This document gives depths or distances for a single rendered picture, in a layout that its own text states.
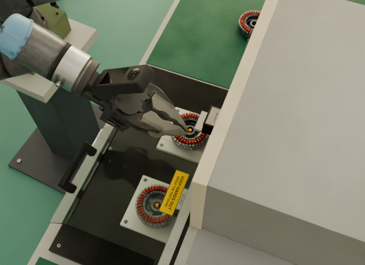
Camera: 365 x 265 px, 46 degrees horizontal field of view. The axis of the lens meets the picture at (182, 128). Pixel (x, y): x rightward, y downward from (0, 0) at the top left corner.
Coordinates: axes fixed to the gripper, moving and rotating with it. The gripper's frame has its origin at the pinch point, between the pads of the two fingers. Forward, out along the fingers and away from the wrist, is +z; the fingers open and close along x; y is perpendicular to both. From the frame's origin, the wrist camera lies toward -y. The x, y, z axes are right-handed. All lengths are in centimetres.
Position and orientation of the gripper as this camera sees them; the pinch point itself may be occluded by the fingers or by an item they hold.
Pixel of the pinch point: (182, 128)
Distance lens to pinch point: 78.5
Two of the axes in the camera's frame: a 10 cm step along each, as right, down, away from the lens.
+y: -3.9, 3.2, 8.6
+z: 8.4, 5.0, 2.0
